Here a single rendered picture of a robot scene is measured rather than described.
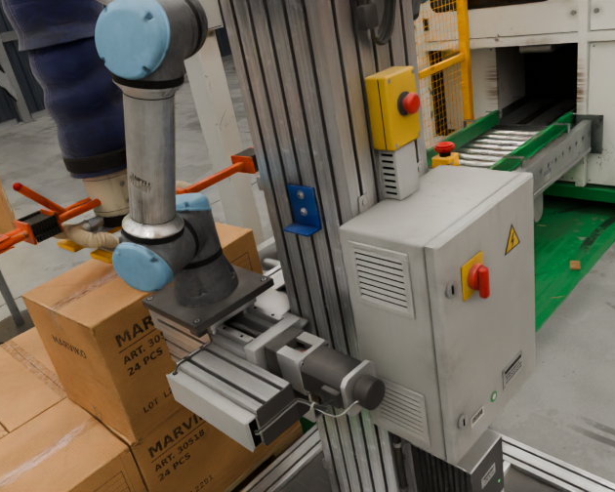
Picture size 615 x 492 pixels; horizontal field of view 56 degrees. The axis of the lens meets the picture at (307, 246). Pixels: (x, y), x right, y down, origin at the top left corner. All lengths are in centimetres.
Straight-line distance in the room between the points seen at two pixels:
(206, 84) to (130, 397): 183
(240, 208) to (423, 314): 235
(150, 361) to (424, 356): 89
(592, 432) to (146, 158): 186
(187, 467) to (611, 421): 150
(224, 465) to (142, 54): 146
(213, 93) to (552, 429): 218
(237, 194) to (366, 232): 228
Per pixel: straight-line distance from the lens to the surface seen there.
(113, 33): 98
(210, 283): 127
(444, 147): 202
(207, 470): 203
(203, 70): 308
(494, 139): 375
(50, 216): 163
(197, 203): 122
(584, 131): 367
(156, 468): 190
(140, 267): 113
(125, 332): 164
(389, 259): 98
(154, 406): 178
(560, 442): 234
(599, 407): 249
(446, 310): 99
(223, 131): 315
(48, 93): 166
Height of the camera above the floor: 165
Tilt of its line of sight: 25 degrees down
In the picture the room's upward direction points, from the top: 11 degrees counter-clockwise
